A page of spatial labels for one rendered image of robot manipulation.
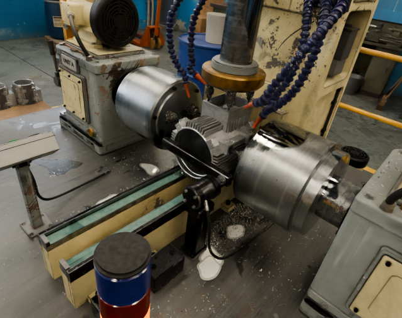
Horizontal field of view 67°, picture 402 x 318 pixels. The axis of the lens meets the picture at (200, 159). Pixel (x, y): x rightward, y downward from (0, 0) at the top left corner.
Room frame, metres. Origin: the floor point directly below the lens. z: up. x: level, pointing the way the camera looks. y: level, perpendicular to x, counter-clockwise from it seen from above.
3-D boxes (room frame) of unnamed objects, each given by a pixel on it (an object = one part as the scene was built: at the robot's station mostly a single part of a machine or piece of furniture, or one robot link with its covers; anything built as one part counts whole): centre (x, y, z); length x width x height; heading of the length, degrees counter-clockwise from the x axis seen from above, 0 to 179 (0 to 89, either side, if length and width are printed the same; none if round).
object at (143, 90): (1.01, 0.20, 1.04); 0.37 x 0.25 x 0.25; 51
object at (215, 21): (3.01, 0.02, 0.99); 0.24 x 0.22 x 0.24; 53
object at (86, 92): (1.19, 0.43, 0.99); 0.35 x 0.31 x 0.37; 51
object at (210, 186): (0.69, -0.15, 0.92); 0.45 x 0.13 x 0.24; 141
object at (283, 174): (0.64, -0.26, 1.04); 0.41 x 0.25 x 0.25; 51
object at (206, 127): (0.82, -0.03, 1.02); 0.20 x 0.19 x 0.19; 141
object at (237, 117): (0.85, -0.06, 1.11); 0.12 x 0.11 x 0.07; 141
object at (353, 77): (4.78, -2.19, 0.14); 0.30 x 0.30 x 0.27
